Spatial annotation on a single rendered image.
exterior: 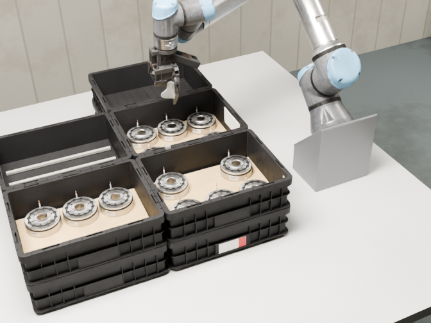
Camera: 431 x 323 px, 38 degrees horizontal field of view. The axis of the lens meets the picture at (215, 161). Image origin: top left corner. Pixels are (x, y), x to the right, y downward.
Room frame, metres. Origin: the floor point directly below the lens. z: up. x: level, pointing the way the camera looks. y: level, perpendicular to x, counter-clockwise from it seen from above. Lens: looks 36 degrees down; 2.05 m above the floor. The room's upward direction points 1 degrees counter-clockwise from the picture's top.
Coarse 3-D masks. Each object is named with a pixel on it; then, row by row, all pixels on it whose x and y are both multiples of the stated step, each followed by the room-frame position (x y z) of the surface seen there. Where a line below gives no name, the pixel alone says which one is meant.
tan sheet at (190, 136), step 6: (186, 120) 1.92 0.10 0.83; (216, 120) 1.92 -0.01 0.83; (216, 126) 1.88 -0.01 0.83; (222, 126) 1.88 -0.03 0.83; (156, 132) 1.85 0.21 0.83; (186, 138) 1.81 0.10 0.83; (192, 138) 1.81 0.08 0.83; (156, 144) 1.78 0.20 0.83; (162, 144) 1.77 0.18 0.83; (138, 150) 1.74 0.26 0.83
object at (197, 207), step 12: (240, 132) 1.69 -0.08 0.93; (252, 132) 1.69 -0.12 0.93; (192, 144) 1.63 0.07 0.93; (264, 144) 1.62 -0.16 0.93; (144, 156) 1.57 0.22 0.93; (144, 168) 1.51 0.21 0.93; (276, 180) 1.43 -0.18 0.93; (288, 180) 1.43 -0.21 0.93; (156, 192) 1.39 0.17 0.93; (240, 192) 1.38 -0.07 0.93; (252, 192) 1.39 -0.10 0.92; (264, 192) 1.40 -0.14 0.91; (192, 204) 1.33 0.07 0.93; (204, 204) 1.33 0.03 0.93; (216, 204) 1.34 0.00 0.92; (168, 216) 1.29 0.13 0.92; (180, 216) 1.30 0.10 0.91
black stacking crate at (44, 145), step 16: (64, 128) 1.77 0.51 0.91; (80, 128) 1.79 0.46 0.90; (96, 128) 1.81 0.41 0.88; (0, 144) 1.68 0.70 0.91; (16, 144) 1.70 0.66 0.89; (32, 144) 1.72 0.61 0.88; (48, 144) 1.74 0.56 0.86; (64, 144) 1.76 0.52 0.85; (80, 144) 1.78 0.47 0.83; (96, 144) 1.79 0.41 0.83; (112, 144) 1.76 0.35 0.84; (0, 160) 1.68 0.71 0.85; (16, 160) 1.70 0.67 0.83; (32, 160) 1.70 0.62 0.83; (48, 160) 1.70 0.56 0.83; (80, 160) 1.69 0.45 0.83; (96, 160) 1.69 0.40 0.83; (16, 176) 1.61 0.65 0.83; (32, 176) 1.61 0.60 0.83
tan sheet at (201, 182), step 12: (216, 168) 1.63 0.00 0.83; (252, 168) 1.63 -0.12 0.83; (192, 180) 1.57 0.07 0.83; (204, 180) 1.57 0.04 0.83; (216, 180) 1.57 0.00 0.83; (228, 180) 1.56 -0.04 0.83; (264, 180) 1.56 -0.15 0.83; (192, 192) 1.51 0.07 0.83; (204, 192) 1.51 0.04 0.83; (168, 204) 1.45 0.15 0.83
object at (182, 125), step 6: (168, 120) 1.88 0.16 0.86; (174, 120) 1.88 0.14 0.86; (180, 120) 1.87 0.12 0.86; (162, 126) 1.84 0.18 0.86; (180, 126) 1.84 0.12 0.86; (186, 126) 1.84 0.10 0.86; (162, 132) 1.80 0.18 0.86; (168, 132) 1.81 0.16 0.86; (174, 132) 1.80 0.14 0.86; (180, 132) 1.80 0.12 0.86
